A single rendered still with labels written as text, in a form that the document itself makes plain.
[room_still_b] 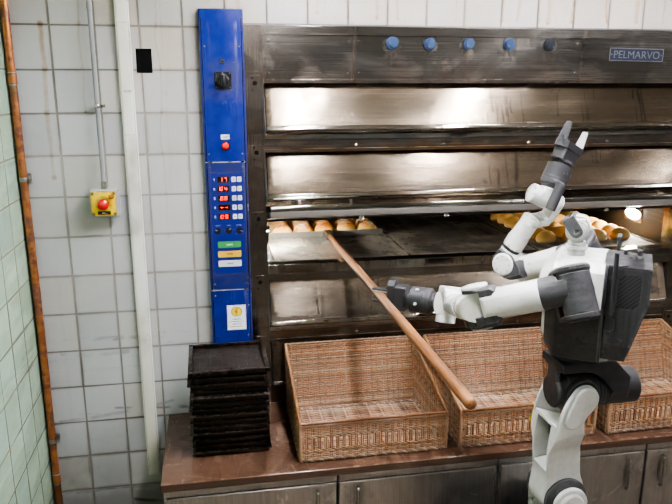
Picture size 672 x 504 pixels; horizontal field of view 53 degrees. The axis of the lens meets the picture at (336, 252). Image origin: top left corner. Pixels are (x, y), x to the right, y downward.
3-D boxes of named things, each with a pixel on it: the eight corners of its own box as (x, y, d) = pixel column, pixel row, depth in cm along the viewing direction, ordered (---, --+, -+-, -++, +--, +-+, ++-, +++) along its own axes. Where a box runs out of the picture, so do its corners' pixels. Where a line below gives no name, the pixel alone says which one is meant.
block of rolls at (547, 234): (487, 219, 366) (487, 209, 365) (569, 216, 375) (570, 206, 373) (539, 244, 308) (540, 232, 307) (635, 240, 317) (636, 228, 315)
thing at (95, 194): (93, 214, 257) (91, 187, 254) (121, 213, 258) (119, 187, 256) (90, 218, 250) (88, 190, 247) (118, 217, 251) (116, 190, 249)
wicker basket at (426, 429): (283, 403, 287) (281, 341, 280) (412, 392, 297) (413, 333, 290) (297, 465, 241) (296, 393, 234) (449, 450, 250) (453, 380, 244)
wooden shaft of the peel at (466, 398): (478, 410, 154) (478, 398, 153) (465, 411, 153) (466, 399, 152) (333, 240, 316) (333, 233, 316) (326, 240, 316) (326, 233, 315)
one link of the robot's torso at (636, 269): (641, 343, 217) (653, 234, 208) (641, 385, 187) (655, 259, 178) (545, 330, 228) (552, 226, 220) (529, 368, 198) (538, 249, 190)
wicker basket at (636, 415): (543, 383, 306) (547, 325, 300) (654, 372, 317) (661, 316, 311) (605, 436, 260) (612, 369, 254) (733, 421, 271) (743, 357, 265)
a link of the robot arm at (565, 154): (591, 153, 229) (576, 185, 230) (567, 147, 237) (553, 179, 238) (572, 140, 221) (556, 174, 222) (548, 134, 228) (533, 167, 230)
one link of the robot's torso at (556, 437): (559, 492, 231) (579, 364, 221) (588, 524, 214) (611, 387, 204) (518, 495, 228) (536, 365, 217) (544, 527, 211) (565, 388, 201)
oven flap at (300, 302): (270, 326, 279) (268, 277, 281) (663, 302, 310) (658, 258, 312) (271, 326, 274) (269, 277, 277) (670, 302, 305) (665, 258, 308)
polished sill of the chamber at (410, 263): (266, 270, 280) (266, 261, 279) (661, 252, 311) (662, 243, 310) (268, 274, 274) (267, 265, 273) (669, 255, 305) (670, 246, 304)
